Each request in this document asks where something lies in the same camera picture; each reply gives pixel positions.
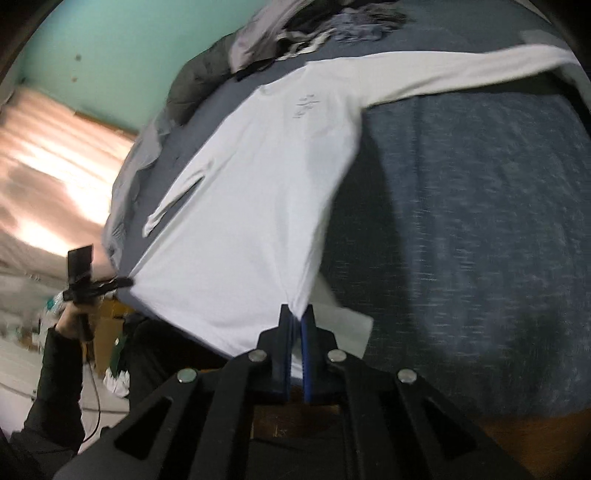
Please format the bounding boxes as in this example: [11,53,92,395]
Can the person's dark-sleeved left forearm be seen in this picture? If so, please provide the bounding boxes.
[1,328,85,479]

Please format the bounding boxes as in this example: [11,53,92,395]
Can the person's left hand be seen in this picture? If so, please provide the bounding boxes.
[55,299,100,342]

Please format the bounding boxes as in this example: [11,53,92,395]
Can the pink curtain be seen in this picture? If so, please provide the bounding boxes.
[1,87,134,283]

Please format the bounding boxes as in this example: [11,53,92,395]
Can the light grey blanket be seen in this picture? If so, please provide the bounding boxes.
[101,109,174,271]

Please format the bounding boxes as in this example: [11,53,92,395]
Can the dark grey rolled duvet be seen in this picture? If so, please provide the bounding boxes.
[166,32,236,125]

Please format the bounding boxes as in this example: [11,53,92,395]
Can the grey shirt pile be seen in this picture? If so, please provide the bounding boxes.
[227,0,352,75]

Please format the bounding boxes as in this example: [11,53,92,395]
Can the black and white garment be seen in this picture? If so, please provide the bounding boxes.
[276,28,334,61]

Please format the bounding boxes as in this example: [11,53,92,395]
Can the blue-grey crumpled garment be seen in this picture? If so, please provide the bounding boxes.
[311,2,410,43]

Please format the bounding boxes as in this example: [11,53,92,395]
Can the folded grey garment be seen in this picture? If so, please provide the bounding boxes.
[519,30,591,101]

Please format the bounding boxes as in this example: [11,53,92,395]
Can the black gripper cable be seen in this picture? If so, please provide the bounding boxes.
[80,338,105,444]

